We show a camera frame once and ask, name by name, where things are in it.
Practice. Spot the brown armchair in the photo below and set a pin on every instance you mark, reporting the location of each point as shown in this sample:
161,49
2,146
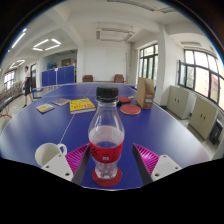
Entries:
119,78
88,78

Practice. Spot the red table tennis paddle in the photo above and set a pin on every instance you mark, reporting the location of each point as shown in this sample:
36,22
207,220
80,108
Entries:
125,99
130,109

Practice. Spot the person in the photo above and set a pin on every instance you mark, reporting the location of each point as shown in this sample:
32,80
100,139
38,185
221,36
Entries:
27,83

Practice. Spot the white cabinet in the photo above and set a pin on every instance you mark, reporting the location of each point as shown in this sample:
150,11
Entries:
177,101
202,116

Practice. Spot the ceiling light strips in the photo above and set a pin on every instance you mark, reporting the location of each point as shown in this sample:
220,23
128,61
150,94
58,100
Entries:
56,41

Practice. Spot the white mug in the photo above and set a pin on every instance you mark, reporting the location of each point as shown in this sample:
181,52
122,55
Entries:
46,153

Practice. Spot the thin grey book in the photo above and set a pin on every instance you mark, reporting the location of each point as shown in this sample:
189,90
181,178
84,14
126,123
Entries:
61,101

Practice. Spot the tall black-framed window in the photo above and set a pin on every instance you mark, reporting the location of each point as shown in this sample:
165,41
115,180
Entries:
148,61

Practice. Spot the black box on floor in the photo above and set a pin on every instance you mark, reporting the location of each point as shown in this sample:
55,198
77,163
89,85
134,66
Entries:
216,131

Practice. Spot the blue table with red legs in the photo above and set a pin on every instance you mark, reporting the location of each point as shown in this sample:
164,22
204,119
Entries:
5,106

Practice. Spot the ceiling air conditioner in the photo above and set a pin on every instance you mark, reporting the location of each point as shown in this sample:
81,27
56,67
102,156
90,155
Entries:
115,34

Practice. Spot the low bookshelf unit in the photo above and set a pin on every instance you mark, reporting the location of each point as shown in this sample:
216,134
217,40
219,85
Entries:
13,89

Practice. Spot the large black-framed window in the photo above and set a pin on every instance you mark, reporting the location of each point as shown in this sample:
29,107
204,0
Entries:
201,73

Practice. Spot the clear red-labelled water bottle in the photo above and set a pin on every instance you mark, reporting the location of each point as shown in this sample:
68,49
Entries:
106,133

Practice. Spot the blue partition panels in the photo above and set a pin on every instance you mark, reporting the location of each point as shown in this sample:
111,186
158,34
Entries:
60,76

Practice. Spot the dark door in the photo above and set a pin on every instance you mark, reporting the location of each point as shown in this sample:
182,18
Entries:
33,75

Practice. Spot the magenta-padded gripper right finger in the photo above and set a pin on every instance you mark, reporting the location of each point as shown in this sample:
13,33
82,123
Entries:
165,165

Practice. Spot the brown cardboard box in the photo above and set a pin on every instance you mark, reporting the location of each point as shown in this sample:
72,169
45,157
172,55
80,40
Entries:
145,93

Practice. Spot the small blue and yellow book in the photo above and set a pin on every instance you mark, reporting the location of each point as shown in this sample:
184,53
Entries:
45,108

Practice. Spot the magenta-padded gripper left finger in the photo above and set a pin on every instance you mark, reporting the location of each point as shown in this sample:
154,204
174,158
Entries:
56,165

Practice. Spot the small distant window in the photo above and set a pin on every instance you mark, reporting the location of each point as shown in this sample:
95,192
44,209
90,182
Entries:
9,79

